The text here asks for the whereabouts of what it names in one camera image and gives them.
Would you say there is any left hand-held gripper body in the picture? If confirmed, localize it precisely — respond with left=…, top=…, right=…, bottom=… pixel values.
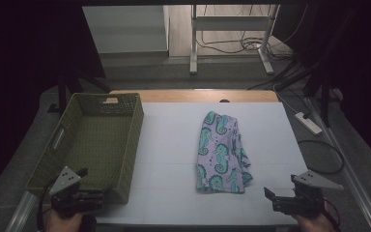
left=48, top=165, right=89, bottom=218

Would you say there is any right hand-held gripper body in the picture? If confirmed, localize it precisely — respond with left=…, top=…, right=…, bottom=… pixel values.
left=279, top=170, right=345, bottom=218

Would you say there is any green woven basket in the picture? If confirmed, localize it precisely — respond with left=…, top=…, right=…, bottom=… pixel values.
left=25, top=92, right=145, bottom=205

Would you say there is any seahorse print purple cloth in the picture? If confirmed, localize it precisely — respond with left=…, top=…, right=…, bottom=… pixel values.
left=195, top=110, right=254, bottom=195

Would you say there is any person's right hand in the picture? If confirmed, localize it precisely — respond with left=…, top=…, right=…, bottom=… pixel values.
left=290, top=208, right=337, bottom=232

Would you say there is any person's left hand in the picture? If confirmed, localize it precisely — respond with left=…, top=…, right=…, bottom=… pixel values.
left=43, top=209, right=85, bottom=232

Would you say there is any white power strip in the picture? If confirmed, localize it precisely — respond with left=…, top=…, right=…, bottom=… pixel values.
left=294, top=111, right=324, bottom=136

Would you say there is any black tripod stand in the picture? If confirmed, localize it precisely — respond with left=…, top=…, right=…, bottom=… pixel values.
left=246, top=59, right=345, bottom=129
left=46, top=68, right=113, bottom=114

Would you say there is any white table mat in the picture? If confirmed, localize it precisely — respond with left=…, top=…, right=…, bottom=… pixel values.
left=95, top=101, right=309, bottom=226

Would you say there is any white cabinet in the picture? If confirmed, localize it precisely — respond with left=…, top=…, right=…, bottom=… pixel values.
left=82, top=5, right=170, bottom=54

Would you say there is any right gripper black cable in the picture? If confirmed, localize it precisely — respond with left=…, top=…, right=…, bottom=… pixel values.
left=321, top=198, right=342, bottom=232

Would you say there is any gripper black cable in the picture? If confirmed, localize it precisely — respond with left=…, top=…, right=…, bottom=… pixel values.
left=36, top=179, right=55, bottom=232
left=321, top=198, right=342, bottom=232

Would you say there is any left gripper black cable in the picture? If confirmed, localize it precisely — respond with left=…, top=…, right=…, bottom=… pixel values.
left=36, top=179, right=55, bottom=232

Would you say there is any aluminium rail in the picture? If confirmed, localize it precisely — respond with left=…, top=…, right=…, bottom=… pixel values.
left=304, top=96, right=371, bottom=232
left=4, top=190, right=39, bottom=232

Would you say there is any black looped cable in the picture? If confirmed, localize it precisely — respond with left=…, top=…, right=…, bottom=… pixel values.
left=297, top=139, right=346, bottom=176

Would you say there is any white cable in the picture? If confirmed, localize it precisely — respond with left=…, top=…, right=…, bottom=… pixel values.
left=271, top=83, right=300, bottom=115

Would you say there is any bundle of black cables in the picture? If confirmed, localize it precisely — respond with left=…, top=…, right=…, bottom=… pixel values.
left=195, top=4, right=309, bottom=62

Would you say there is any white metal desk frame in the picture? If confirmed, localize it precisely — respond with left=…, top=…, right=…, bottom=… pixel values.
left=188, top=4, right=281, bottom=76

